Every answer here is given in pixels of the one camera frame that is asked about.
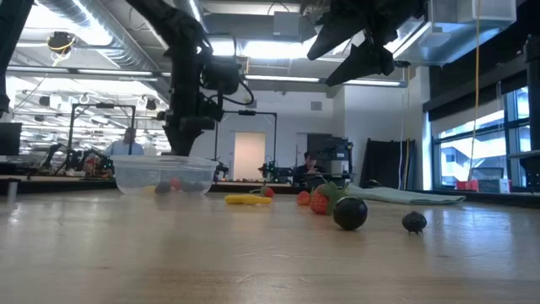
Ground black curtain panel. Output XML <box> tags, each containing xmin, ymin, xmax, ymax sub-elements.
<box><xmin>360</xmin><ymin>138</ymin><xmax>418</xmax><ymax>191</ymax></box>

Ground clear plastic tupperware container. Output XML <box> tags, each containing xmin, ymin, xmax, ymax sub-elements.
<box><xmin>110</xmin><ymin>155</ymin><xmax>219</xmax><ymax>196</ymax></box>

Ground white door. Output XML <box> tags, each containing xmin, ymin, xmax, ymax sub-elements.
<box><xmin>233</xmin><ymin>131</ymin><xmax>267</xmax><ymax>182</ymax></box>

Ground red box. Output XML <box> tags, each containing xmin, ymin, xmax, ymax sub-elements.
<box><xmin>454</xmin><ymin>179</ymin><xmax>480</xmax><ymax>192</ymax></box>

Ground large dark round toy fruit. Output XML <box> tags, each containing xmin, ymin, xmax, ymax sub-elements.
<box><xmin>332</xmin><ymin>195</ymin><xmax>369</xmax><ymax>231</ymax></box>

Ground black stand pole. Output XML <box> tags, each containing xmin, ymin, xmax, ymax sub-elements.
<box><xmin>524</xmin><ymin>35</ymin><xmax>540</xmax><ymax>193</ymax></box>

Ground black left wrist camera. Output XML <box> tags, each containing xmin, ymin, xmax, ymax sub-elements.
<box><xmin>201</xmin><ymin>57</ymin><xmax>242</xmax><ymax>97</ymax></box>

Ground short grey post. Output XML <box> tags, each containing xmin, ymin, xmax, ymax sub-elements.
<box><xmin>7</xmin><ymin>178</ymin><xmax>20</xmax><ymax>204</ymax></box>

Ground grey white box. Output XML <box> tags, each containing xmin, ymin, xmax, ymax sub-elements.
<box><xmin>478</xmin><ymin>177</ymin><xmax>511</xmax><ymax>193</ymax></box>

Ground person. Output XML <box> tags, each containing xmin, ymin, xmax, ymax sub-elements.
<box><xmin>294</xmin><ymin>150</ymin><xmax>326</xmax><ymax>187</ymax></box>
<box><xmin>103</xmin><ymin>127</ymin><xmax>144</xmax><ymax>157</ymax></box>

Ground black metal frame rig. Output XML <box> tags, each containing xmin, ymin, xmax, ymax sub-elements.
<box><xmin>65</xmin><ymin>103</ymin><xmax>137</xmax><ymax>176</ymax></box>
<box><xmin>213</xmin><ymin>110</ymin><xmax>278</xmax><ymax>182</ymax></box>

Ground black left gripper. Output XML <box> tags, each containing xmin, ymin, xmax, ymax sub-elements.
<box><xmin>162</xmin><ymin>52</ymin><xmax>224</xmax><ymax>156</ymax></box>

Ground large window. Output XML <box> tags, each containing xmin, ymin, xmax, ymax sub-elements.
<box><xmin>430</xmin><ymin>86</ymin><xmax>532</xmax><ymax>191</ymax></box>

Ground black yellow cable reel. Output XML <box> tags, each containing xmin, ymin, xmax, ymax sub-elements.
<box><xmin>46</xmin><ymin>30</ymin><xmax>78</xmax><ymax>56</ymax></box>

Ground grey ceiling box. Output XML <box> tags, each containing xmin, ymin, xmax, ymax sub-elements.
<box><xmin>273</xmin><ymin>10</ymin><xmax>302</xmax><ymax>38</ymax></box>

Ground small dark toy blueberry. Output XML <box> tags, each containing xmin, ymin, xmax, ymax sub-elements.
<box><xmin>401</xmin><ymin>210</ymin><xmax>428</xmax><ymax>236</ymax></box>

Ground black monitor screen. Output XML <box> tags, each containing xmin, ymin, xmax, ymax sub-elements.
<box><xmin>0</xmin><ymin>122</ymin><xmax>23</xmax><ymax>156</ymax></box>

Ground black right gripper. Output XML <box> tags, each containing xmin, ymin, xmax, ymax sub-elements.
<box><xmin>306</xmin><ymin>0</ymin><xmax>427</xmax><ymax>87</ymax></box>

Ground black background robot arms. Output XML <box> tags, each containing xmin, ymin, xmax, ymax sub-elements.
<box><xmin>40</xmin><ymin>143</ymin><xmax>115</xmax><ymax>177</ymax></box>

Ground yellow hanging cable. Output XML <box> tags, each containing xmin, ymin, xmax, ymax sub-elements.
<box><xmin>467</xmin><ymin>0</ymin><xmax>482</xmax><ymax>182</ymax></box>

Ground long ceiling light bar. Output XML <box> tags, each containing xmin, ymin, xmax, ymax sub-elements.
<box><xmin>6</xmin><ymin>65</ymin><xmax>409</xmax><ymax>89</ymax></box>

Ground large red toy strawberry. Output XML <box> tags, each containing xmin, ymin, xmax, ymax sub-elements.
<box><xmin>310</xmin><ymin>181</ymin><xmax>350</xmax><ymax>216</ymax></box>

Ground teal folded cloth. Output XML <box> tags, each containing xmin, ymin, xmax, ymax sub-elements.
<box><xmin>343</xmin><ymin>183</ymin><xmax>467</xmax><ymax>206</ymax></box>

